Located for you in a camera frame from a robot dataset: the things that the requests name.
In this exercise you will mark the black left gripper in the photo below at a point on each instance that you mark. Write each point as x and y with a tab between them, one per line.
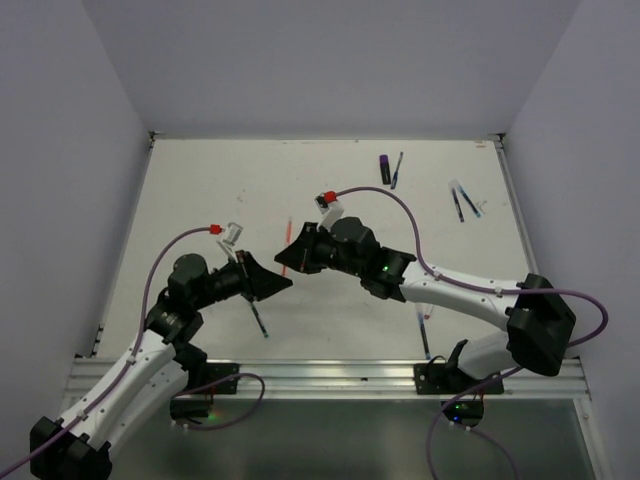
256	281

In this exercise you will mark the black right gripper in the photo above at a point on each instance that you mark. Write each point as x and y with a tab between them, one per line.
300	255

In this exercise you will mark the orange clear pen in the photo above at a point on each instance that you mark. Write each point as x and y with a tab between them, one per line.
288	238

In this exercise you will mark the green gel pen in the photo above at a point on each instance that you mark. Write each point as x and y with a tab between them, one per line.
258	319

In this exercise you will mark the pink capped white marker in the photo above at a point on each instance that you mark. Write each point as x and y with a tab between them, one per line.
427	312

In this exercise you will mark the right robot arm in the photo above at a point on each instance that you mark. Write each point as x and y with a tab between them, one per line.
533	324

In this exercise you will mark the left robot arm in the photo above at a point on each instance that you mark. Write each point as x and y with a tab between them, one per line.
159	363

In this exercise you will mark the blue ballpoint pen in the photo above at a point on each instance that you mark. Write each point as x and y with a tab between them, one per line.
395	176

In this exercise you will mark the dark blue gel pen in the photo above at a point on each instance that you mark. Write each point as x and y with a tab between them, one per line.
456	202

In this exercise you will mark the teal gel pen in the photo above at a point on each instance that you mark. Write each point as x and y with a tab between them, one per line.
468	200

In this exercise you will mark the purple capped black marker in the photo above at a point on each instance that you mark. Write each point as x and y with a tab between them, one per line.
385	169

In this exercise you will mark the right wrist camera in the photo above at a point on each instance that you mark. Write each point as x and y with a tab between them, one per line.
331	210

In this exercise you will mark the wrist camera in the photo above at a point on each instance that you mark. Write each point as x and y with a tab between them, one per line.
228	239
331	210

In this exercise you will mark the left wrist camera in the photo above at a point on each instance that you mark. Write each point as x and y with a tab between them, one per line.
228	239

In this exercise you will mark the aluminium mounting rail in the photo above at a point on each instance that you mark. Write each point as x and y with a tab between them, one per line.
396	380

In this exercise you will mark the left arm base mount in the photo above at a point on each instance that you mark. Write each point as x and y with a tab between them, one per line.
195	408

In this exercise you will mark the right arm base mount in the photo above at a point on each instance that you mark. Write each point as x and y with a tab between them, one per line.
443	377

